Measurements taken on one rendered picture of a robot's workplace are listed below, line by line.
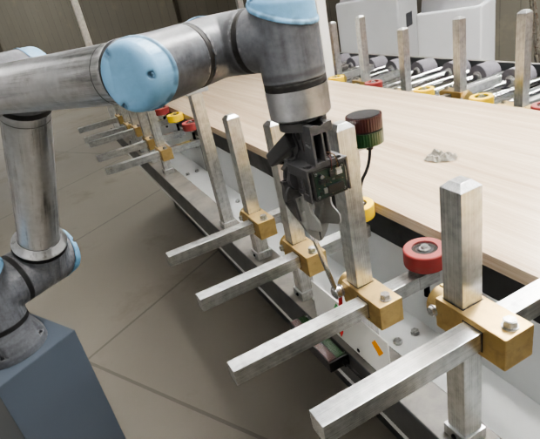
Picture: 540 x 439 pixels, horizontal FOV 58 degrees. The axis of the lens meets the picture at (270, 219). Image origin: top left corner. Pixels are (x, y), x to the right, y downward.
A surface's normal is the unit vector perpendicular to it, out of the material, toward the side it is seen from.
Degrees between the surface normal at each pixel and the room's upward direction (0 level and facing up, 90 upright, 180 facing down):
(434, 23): 90
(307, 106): 89
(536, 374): 90
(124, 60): 89
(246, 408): 0
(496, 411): 0
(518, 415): 0
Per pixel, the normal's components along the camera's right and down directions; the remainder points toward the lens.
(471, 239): 0.44, 0.32
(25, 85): -0.56, 0.29
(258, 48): -0.51, 0.58
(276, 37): -0.29, 0.47
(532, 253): -0.19, -0.88
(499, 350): -0.87, 0.36
